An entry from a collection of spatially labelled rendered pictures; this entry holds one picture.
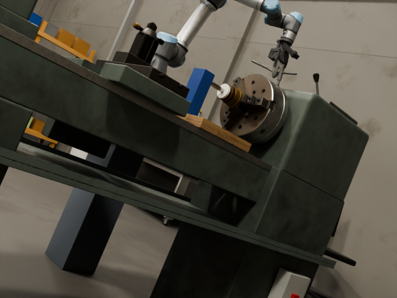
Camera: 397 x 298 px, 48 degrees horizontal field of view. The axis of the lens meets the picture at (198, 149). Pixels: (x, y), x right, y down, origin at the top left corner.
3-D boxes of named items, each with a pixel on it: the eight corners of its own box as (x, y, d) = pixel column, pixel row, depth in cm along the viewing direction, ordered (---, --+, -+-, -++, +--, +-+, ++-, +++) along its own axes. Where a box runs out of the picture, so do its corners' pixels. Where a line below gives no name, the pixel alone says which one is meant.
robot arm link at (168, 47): (145, 49, 237) (155, 26, 238) (155, 58, 250) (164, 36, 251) (164, 55, 233) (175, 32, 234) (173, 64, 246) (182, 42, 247)
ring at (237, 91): (234, 89, 208) (221, 81, 202) (248, 91, 201) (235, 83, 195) (227, 107, 208) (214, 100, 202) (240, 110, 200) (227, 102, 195)
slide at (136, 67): (127, 87, 194) (131, 77, 194) (185, 100, 161) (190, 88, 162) (92, 68, 183) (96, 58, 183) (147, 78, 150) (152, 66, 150)
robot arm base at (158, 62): (133, 65, 240) (140, 48, 241) (153, 77, 251) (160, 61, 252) (150, 68, 230) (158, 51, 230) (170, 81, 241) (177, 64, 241)
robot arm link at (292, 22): (289, 15, 242) (305, 19, 239) (282, 33, 241) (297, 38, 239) (288, 9, 235) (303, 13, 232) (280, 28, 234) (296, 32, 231)
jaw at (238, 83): (243, 104, 213) (240, 84, 219) (251, 99, 210) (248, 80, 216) (228, 94, 206) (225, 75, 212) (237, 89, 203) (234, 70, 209)
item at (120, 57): (150, 84, 189) (155, 73, 190) (163, 86, 182) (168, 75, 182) (111, 62, 176) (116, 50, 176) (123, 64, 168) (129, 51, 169)
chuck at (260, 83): (221, 132, 226) (250, 76, 225) (263, 151, 202) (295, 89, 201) (209, 125, 220) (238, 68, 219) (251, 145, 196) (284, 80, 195)
